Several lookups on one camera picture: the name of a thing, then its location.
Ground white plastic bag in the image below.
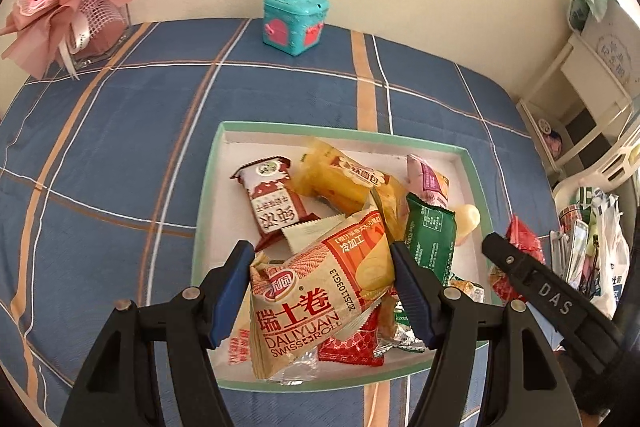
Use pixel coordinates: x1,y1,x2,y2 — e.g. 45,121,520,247
590,194,631,318

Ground yellow bread packet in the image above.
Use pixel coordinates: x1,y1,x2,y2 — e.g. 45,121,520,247
292,137,408,240

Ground grey flat packet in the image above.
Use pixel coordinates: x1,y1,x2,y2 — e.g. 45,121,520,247
550,229,571,278

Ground beige swiss roll packet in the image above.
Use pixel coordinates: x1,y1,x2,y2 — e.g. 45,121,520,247
249,207,396,380

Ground white plastic chair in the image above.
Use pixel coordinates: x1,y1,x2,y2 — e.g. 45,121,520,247
550,132,640,218

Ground teal toy box with hearts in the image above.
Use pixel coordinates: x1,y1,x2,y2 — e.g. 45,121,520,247
262,0,331,56

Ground small red white packet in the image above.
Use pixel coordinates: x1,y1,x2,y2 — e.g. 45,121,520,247
230,155,321,250

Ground grey printed sign board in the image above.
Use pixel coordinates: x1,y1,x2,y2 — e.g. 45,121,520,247
582,0,640,108

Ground red flower-print snack packet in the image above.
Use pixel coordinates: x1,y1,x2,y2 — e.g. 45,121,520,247
489,214,547,305

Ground white wooden shelf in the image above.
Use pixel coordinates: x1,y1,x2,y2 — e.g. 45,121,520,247
516,29,636,178

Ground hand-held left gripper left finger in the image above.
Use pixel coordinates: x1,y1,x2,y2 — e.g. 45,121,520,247
60,239,256,427

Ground pink swiss roll packet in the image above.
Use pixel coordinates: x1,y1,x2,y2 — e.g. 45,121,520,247
406,153,451,210

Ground blue plaid tablecloth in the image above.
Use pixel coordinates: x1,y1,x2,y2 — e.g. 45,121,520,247
0,18,566,427

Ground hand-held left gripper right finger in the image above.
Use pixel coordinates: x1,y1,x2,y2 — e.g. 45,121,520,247
389,241,576,427

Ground clear acrylic box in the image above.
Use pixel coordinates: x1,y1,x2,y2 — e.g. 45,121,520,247
70,0,133,68

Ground teal-rimmed white cardboard tray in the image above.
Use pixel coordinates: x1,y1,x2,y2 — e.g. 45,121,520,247
191,121,493,392

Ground teal cloth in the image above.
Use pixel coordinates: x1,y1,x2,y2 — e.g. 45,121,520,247
569,0,611,32

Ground long red snack packet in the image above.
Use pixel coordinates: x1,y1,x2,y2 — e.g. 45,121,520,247
317,304,388,365

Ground white jelly cup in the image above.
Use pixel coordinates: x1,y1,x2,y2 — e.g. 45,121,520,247
450,203,482,248

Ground dark green snack packet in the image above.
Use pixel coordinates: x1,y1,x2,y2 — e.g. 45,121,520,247
402,193,458,285

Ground green and white snack packet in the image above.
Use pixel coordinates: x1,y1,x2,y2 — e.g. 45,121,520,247
447,272,486,305

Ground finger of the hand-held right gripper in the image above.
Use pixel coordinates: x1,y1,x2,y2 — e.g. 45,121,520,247
481,232,632,388

